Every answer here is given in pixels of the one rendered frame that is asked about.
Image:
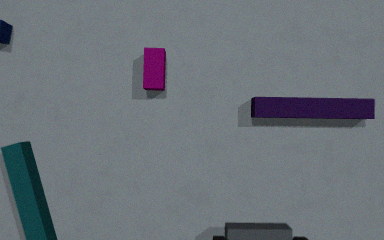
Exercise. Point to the turquoise rod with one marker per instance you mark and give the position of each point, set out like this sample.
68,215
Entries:
28,191

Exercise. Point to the grey rod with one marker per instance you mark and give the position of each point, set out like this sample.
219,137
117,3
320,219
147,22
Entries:
257,231

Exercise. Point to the magenta block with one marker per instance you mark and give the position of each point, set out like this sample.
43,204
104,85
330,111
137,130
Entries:
154,69

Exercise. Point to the small dark blue cube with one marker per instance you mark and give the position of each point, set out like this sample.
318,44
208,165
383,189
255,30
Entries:
5,32

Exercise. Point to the dark purple rectangular bar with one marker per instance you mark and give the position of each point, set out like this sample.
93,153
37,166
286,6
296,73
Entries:
321,108

